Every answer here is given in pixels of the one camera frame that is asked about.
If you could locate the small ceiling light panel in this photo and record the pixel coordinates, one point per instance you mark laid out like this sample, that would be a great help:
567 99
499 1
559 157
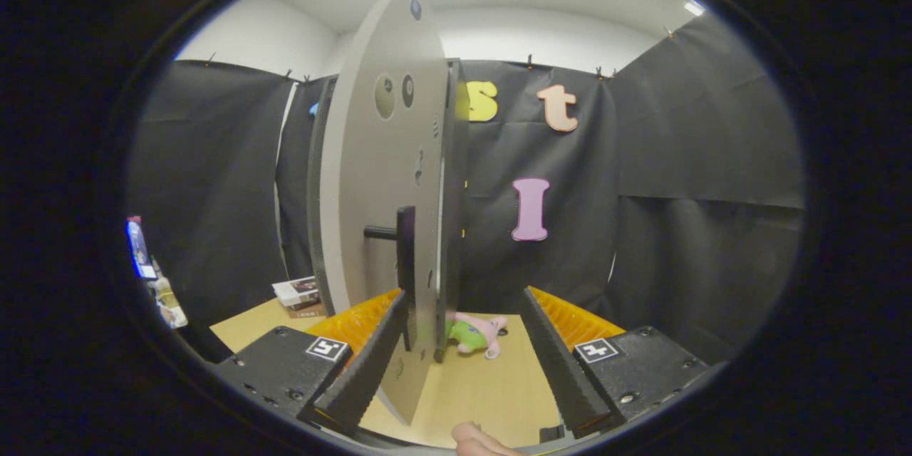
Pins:
694 8

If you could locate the grey shoe cabinet door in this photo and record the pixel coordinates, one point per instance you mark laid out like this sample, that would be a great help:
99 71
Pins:
370 157

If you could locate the grey shoe cabinet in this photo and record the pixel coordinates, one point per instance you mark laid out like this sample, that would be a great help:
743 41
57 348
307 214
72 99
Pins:
456 228

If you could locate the small cluttered items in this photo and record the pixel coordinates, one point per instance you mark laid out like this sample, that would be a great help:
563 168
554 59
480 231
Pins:
169 299

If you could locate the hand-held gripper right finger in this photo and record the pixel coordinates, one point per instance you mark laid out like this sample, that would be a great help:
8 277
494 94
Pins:
556 363

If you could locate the black backdrop cloth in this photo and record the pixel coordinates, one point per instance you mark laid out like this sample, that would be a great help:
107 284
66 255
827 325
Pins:
677 228

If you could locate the pink green plush toy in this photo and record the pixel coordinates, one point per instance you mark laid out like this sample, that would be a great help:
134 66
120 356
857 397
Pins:
474 335

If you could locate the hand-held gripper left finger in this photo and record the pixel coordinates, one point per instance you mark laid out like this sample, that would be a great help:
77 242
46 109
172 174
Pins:
367 363

